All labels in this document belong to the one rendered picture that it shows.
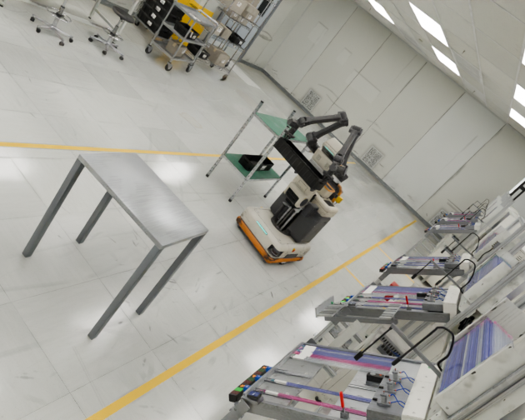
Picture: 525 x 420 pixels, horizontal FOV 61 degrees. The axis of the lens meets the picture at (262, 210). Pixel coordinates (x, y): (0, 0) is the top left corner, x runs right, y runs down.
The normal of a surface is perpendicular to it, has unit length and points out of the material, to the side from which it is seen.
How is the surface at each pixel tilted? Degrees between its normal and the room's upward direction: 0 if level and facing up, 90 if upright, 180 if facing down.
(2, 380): 0
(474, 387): 90
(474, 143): 90
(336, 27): 90
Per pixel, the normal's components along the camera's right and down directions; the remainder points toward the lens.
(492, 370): -0.47, 0.07
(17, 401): 0.60, -0.71
